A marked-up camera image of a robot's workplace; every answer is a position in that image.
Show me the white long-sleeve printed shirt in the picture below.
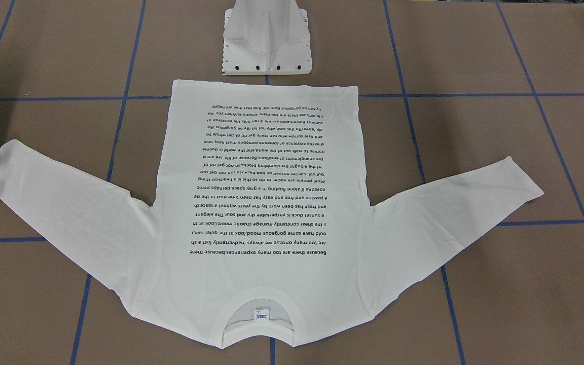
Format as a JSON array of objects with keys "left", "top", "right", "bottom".
[{"left": 0, "top": 80, "right": 543, "bottom": 348}]

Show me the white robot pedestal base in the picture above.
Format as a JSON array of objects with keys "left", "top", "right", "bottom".
[{"left": 222, "top": 1, "right": 312, "bottom": 76}]

